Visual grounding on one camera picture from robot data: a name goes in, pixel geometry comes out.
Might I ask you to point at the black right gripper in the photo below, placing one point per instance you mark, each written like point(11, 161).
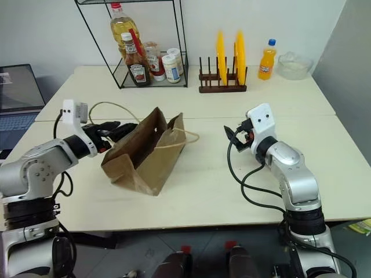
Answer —
point(243, 144)

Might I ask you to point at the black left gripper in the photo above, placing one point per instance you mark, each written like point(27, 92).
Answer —
point(97, 137)

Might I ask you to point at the brown paper bag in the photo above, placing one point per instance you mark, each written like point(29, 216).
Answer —
point(156, 162)

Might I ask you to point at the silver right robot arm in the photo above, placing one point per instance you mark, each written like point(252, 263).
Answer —
point(295, 173)

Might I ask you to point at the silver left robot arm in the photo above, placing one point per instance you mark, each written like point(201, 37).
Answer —
point(32, 171)

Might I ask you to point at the dark wooden dish rack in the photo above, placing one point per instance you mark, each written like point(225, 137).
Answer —
point(223, 88)

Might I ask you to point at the dark Heinz sauce bottle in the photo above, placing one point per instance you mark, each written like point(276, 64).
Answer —
point(137, 72)

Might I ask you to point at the red squeeze ketchup bottle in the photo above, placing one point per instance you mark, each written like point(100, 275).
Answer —
point(155, 65)

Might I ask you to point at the yellow plate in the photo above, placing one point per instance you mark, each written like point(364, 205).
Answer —
point(221, 58)
point(240, 55)

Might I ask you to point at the orange soda bottle blue cap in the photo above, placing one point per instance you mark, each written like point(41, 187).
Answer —
point(267, 65)

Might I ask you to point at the white mayonnaise jar blue label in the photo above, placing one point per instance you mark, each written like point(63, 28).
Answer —
point(171, 71)

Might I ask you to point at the clear glass bowl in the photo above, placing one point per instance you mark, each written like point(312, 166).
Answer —
point(295, 68)

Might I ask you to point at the cooking oil bottle red cap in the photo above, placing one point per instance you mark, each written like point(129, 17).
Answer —
point(120, 29)

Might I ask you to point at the grey laptop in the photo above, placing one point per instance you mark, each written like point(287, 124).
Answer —
point(17, 89)

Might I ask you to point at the dark rounded shape red top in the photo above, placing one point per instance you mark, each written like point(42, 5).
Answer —
point(242, 262)
point(174, 265)

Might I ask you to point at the green yellow packet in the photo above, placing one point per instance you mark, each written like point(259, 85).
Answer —
point(362, 226)

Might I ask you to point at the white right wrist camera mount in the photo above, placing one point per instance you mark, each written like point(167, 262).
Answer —
point(262, 124)

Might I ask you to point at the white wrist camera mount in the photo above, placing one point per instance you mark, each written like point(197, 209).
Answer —
point(262, 124)
point(71, 113)

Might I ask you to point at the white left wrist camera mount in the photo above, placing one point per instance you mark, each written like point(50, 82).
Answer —
point(71, 113)

